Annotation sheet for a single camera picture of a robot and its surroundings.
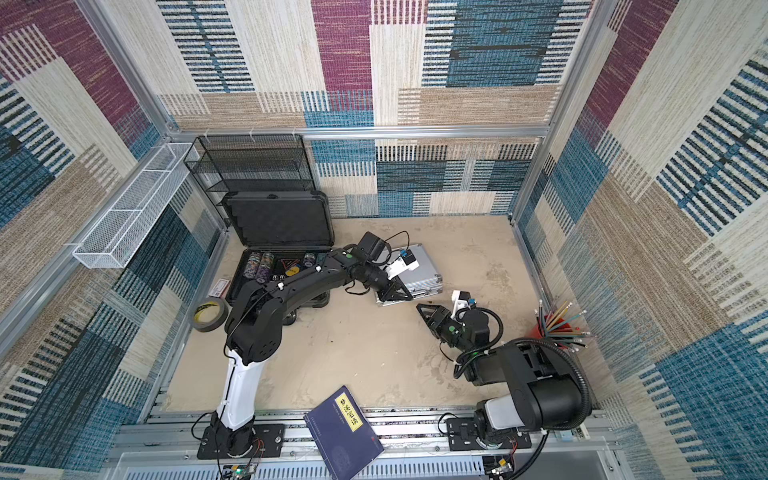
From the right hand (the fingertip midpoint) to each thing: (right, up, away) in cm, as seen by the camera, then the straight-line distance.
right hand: (420, 313), depth 88 cm
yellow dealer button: (-42, +11, +15) cm, 46 cm away
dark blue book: (-20, -27, -13) cm, 36 cm away
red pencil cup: (+36, -4, -5) cm, 36 cm away
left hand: (-3, +5, -1) cm, 6 cm away
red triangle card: (-44, +14, +17) cm, 49 cm away
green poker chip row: (-32, +16, +17) cm, 40 cm away
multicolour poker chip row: (-53, +13, +15) cm, 57 cm away
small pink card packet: (-66, +5, +14) cm, 68 cm away
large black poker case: (-46, +24, +14) cm, 54 cm away
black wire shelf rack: (-64, +48, +18) cm, 82 cm away
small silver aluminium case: (0, +8, +4) cm, 9 cm away
